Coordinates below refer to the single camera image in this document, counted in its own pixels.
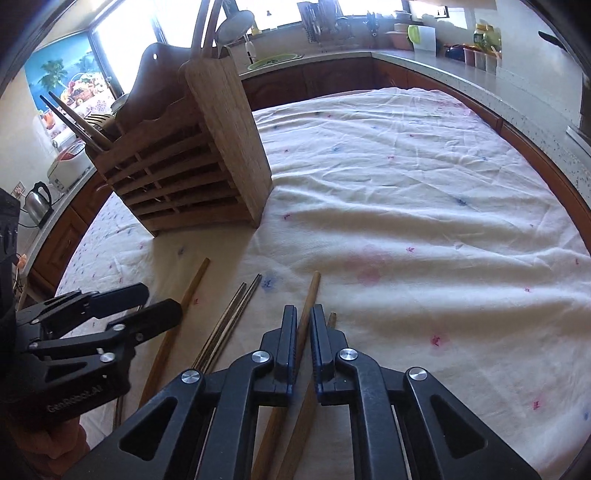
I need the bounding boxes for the green basin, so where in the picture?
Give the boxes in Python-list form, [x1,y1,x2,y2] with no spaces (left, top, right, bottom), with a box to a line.
[247,54,296,71]

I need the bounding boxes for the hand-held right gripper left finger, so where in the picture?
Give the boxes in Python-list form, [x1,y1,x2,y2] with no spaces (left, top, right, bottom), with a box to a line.
[60,305,298,480]

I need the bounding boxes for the person's left hand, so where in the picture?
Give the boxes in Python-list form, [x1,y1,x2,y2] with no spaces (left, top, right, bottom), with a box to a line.
[18,413,90,478]

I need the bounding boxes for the brown wooden base cabinets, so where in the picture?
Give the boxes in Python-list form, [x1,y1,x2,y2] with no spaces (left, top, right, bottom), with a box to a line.
[28,58,591,305]

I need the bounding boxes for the steel electric kettle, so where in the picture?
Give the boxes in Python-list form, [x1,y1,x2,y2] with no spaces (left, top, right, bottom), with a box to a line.
[24,181,54,227]

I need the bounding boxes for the white floral tablecloth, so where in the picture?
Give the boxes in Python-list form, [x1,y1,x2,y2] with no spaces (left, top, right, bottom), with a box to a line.
[55,87,591,480]

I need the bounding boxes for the wooden utensil holder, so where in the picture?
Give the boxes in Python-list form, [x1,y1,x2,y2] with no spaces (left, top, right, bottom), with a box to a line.
[84,42,274,237]

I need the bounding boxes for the grey speckled kitchen countertop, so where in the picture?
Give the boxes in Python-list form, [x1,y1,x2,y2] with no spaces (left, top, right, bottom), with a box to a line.
[21,48,591,296]

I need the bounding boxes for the dish drying rack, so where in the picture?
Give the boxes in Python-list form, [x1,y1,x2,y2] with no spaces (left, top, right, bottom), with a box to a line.
[298,0,356,44]

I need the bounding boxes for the white pitcher green lid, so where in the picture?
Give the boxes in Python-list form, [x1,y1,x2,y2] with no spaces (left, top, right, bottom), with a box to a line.
[407,24,437,52]

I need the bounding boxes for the metal spoon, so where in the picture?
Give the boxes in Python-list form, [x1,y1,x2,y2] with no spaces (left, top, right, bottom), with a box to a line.
[215,9,256,60]

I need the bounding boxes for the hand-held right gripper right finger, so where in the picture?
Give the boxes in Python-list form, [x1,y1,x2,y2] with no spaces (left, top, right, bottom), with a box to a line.
[309,304,543,480]

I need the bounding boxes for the cooking oil bottle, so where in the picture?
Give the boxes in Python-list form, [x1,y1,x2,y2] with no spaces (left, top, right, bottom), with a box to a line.
[473,21,502,49]

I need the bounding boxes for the white pink rice cooker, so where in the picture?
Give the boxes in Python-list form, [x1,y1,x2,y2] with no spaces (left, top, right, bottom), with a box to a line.
[46,141,93,192]

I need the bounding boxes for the tropical fruit wall poster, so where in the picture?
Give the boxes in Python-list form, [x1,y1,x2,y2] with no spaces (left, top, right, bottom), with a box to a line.
[25,45,116,121]

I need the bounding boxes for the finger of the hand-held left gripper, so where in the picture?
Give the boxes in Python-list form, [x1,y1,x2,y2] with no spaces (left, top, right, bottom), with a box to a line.
[16,283,151,334]
[30,298,183,366]

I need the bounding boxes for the large kitchen window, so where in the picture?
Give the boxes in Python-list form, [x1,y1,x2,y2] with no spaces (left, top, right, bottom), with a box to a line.
[90,0,416,88]

